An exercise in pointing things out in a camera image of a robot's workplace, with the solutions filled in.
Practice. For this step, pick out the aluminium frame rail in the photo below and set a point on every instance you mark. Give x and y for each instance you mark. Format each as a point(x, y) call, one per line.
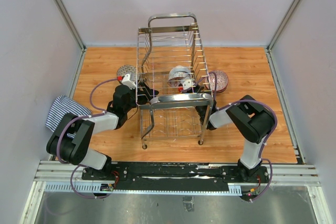
point(70, 24)

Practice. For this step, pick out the blue striped cloth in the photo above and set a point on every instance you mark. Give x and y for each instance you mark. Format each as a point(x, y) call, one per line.
point(61, 106)

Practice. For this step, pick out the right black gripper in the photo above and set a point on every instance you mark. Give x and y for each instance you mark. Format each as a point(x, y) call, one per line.
point(200, 88)

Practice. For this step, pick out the grey slotted cable duct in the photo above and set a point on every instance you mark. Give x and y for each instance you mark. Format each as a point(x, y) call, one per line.
point(136, 188)

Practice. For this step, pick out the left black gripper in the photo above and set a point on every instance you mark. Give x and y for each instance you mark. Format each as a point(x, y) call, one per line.
point(147, 95)

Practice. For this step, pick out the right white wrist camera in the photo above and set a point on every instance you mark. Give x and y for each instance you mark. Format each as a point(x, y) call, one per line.
point(186, 86)

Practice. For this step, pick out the brown diamond pattern bowl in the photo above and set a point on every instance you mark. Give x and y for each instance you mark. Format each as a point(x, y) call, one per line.
point(127, 69)

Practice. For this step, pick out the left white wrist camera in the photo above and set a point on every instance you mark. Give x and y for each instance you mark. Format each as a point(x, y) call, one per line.
point(129, 80)

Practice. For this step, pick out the silver wire dish rack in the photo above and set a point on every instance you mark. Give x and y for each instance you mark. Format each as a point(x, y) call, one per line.
point(167, 41)

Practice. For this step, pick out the red geometric pattern bowl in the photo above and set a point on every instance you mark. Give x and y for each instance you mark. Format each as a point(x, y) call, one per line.
point(176, 81)

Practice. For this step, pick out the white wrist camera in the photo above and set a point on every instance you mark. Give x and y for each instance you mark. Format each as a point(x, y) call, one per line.
point(129, 80)
point(186, 86)

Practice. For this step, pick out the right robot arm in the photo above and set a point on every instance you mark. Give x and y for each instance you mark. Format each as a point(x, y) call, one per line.
point(254, 120)

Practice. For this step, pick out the red ikat pattern bowl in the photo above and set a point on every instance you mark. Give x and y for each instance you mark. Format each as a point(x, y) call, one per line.
point(218, 81)

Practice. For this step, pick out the plain white bowl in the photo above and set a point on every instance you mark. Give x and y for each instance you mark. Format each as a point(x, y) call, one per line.
point(178, 72)

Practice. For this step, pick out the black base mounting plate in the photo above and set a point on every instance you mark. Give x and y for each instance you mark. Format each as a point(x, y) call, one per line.
point(188, 174)

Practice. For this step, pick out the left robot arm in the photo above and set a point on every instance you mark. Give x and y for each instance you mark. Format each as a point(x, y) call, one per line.
point(71, 139)

